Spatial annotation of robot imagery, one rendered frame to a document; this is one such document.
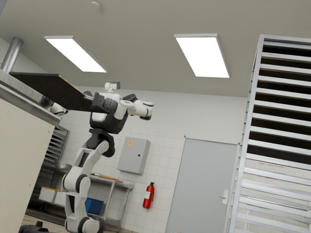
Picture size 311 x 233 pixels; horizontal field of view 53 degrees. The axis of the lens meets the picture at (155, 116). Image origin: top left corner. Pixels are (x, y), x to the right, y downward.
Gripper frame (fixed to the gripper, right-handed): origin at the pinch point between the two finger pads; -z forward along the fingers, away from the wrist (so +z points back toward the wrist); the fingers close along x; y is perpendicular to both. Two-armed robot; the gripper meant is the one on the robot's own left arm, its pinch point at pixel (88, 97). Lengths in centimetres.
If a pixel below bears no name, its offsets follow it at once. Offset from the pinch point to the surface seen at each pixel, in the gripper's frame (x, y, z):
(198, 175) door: 24, -323, 270
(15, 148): -45, 24, -30
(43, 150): -41.5, 10.9, -16.3
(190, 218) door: -54, -322, 270
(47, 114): -21.7, 13.6, -20.6
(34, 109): -22.4, 20.7, -27.9
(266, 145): -5, 47, 107
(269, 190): -32, 50, 110
